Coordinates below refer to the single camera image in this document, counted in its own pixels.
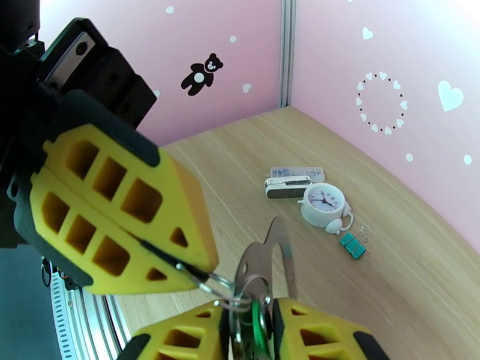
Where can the clear plastic box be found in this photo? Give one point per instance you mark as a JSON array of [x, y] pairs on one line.
[[300, 171]]

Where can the green binder clip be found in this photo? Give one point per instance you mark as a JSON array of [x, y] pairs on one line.
[[352, 247]]

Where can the grey metal carabiner keyring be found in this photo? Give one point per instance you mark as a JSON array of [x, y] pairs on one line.
[[258, 257]]

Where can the key with green cap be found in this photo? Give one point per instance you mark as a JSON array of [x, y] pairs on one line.
[[257, 325]]

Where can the white alarm clock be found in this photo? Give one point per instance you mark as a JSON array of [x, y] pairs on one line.
[[320, 205]]

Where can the aluminium corner post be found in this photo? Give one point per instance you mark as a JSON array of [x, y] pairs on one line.
[[288, 51]]

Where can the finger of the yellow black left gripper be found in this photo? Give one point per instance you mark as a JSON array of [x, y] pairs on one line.
[[176, 205], [123, 280]]

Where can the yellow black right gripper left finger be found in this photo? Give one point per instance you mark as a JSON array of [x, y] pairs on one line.
[[187, 332]]

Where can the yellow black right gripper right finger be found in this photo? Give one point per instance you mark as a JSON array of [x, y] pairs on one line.
[[318, 332]]

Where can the grey metal panel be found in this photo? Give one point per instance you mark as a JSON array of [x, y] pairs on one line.
[[22, 314]]

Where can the silver keys and rings bunch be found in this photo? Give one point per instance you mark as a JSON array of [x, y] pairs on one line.
[[221, 286]]

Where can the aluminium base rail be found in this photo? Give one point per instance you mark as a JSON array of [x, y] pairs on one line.
[[101, 332]]

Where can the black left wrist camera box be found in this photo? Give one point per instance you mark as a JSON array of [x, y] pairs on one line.
[[15, 14]]

